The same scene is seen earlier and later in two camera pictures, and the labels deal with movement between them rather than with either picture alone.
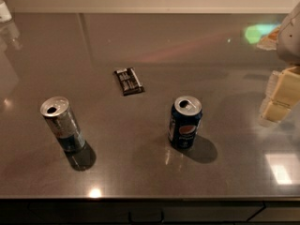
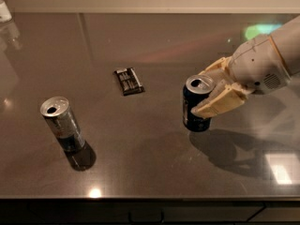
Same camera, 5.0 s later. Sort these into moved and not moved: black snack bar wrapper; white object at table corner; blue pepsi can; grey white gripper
Moved: blue pepsi can; grey white gripper
Not moved: white object at table corner; black snack bar wrapper
